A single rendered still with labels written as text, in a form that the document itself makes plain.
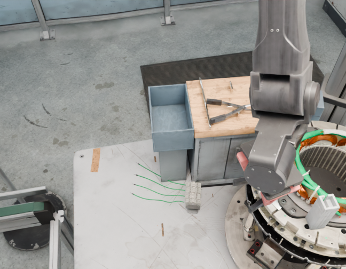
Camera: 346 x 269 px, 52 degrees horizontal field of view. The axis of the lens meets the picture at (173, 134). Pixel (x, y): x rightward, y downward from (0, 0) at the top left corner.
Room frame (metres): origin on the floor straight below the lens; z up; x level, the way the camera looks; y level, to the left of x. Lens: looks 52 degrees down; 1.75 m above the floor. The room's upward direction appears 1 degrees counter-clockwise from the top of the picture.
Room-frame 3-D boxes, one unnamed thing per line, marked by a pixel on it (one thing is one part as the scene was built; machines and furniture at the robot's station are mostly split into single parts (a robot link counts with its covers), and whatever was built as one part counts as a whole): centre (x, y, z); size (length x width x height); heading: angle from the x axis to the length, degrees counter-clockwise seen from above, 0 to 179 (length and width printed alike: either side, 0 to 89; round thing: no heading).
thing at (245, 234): (0.40, -0.21, 0.81); 0.07 x 0.03 x 0.01; 176
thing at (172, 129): (0.64, 0.01, 0.92); 0.17 x 0.11 x 0.28; 4
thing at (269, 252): (0.32, -0.24, 0.85); 0.06 x 0.04 x 0.05; 46
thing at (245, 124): (0.65, -0.15, 1.05); 0.20 x 0.19 x 0.02; 94
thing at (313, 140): (0.47, -0.34, 1.12); 0.06 x 0.02 x 0.04; 94
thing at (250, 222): (0.40, -0.21, 0.91); 0.02 x 0.02 x 0.21
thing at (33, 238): (0.83, 0.75, 0.01); 0.34 x 0.34 x 0.02
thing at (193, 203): (0.51, -0.06, 0.80); 0.10 x 0.05 x 0.04; 173
